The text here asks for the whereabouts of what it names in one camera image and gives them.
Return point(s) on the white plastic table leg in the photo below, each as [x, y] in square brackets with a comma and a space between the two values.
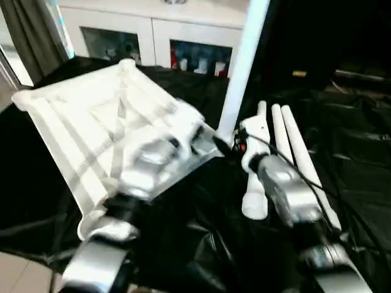
[302, 152]
[244, 61]
[279, 128]
[255, 201]

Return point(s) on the white plastic table top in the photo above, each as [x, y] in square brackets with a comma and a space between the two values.
[91, 128]

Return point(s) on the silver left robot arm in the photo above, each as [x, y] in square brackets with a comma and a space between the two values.
[143, 174]

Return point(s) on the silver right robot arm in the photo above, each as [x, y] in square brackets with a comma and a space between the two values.
[290, 186]

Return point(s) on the small white jar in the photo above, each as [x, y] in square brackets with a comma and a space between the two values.
[183, 64]

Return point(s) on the white printed cup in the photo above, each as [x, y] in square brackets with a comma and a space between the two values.
[201, 65]

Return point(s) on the yellow label sticker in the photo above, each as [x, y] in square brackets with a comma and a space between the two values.
[299, 73]

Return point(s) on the black plastic mat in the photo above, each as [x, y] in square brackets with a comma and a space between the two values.
[336, 137]

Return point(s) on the white printed figurine mug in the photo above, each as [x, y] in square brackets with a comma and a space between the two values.
[110, 53]
[132, 52]

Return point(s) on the white glass-door cabinet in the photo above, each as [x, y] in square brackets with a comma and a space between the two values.
[152, 27]

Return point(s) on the black flat monitor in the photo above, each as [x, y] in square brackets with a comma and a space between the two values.
[363, 75]

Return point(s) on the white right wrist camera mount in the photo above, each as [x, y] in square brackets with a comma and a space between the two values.
[256, 137]

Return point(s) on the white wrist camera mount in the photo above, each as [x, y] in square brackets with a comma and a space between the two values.
[186, 125]
[256, 137]

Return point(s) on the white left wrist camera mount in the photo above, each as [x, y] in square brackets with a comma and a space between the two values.
[186, 125]

